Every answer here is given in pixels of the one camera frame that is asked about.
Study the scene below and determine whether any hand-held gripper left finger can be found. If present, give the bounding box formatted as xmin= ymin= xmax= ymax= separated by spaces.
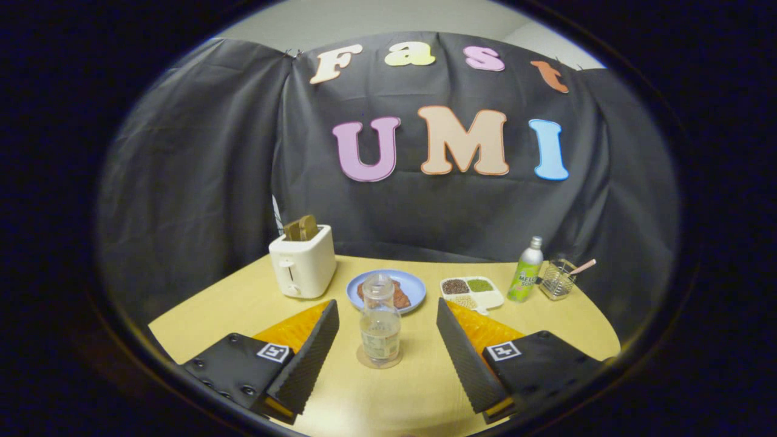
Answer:
xmin=181 ymin=299 xmax=341 ymax=425

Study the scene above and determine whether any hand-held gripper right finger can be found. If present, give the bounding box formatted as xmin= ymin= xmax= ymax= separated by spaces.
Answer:
xmin=436 ymin=297 xmax=608 ymax=425

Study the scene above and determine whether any round brown coaster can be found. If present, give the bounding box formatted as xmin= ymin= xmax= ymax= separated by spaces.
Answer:
xmin=356 ymin=345 xmax=404 ymax=370

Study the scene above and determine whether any clear plastic juice bottle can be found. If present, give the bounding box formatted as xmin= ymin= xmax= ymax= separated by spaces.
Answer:
xmin=359 ymin=273 xmax=402 ymax=365

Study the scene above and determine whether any clear glass cup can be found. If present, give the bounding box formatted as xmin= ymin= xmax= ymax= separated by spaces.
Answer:
xmin=537 ymin=259 xmax=577 ymax=302

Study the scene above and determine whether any green soda bottle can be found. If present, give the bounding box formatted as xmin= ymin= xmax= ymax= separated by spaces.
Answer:
xmin=507 ymin=236 xmax=545 ymax=303

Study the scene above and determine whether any white divided tray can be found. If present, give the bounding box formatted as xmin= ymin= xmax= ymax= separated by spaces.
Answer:
xmin=440 ymin=276 xmax=506 ymax=315

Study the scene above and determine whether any wooden table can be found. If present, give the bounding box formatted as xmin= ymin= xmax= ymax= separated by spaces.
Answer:
xmin=149 ymin=254 xmax=621 ymax=437

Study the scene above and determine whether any brown meat slice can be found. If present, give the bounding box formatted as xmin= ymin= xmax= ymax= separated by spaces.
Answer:
xmin=356 ymin=279 xmax=412 ymax=309

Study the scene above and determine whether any blue plate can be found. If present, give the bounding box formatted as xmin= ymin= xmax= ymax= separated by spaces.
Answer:
xmin=346 ymin=269 xmax=427 ymax=314

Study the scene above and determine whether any white toaster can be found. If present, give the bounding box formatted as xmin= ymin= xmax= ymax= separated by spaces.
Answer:
xmin=269 ymin=225 xmax=338 ymax=299

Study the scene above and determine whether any black backdrop cloth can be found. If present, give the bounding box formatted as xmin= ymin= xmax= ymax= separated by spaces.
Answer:
xmin=97 ymin=32 xmax=680 ymax=340

